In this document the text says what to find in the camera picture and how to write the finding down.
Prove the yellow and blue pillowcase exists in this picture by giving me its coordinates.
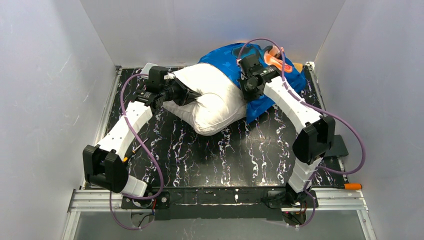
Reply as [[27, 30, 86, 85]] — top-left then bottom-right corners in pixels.
[[199, 42, 307, 123]]

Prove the white pillow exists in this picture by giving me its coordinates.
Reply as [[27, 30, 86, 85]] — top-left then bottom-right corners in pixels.
[[163, 63, 247, 136]]

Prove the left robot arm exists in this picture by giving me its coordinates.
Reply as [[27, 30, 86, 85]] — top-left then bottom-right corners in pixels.
[[82, 63, 201, 200]]

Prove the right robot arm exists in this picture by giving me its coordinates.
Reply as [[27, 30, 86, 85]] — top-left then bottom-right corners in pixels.
[[238, 54, 336, 193]]

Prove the small white box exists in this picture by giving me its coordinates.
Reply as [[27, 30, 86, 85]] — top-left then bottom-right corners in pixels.
[[140, 62, 157, 76]]

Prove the yellow black screwdriver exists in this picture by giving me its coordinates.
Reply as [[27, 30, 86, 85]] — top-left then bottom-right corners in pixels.
[[122, 143, 142, 164]]

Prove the black plate on table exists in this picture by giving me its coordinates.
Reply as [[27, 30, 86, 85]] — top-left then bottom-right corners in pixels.
[[324, 134, 349, 158]]

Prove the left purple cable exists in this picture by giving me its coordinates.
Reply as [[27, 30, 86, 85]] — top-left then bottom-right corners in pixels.
[[108, 72, 166, 231]]

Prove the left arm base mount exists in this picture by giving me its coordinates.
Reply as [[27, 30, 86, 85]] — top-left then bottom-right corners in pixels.
[[121, 187, 171, 210]]

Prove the orange handled tool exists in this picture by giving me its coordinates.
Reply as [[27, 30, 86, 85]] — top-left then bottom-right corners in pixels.
[[312, 183, 362, 191]]

